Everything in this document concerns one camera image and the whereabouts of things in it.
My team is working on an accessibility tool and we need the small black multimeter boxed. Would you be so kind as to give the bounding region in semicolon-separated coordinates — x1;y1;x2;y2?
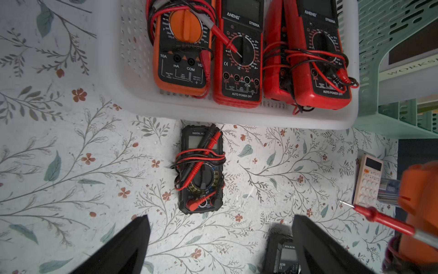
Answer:
261;234;301;274
170;124;227;215

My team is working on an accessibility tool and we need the small black multimeter front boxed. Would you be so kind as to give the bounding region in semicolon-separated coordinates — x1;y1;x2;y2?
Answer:
261;234;301;274

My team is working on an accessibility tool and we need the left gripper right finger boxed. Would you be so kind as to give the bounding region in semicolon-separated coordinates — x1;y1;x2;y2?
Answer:
292;215;372;274

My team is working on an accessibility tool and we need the small black multimeter back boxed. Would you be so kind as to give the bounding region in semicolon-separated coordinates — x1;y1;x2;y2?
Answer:
170;124;227;215

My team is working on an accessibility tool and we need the red multimeter with wound leads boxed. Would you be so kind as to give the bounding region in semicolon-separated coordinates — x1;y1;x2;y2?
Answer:
262;0;296;106

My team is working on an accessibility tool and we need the pink white calculator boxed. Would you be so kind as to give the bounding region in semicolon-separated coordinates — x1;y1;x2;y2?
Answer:
353;154;383;207

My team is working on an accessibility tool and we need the white book in organizer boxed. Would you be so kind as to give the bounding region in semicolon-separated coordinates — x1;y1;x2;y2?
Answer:
378;20;438;106

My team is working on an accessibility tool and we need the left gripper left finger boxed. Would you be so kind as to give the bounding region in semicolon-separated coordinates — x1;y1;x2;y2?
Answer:
72;215;151;274

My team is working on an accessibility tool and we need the green desk file organizer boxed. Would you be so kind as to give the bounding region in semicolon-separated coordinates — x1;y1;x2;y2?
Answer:
354;1;438;139

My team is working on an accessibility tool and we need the orange multimeter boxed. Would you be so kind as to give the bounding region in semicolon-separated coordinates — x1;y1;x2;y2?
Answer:
339;160;438;274
146;0;238;99

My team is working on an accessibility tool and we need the white plastic perforated basket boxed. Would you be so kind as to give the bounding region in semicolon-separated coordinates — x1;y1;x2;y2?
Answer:
94;1;359;130

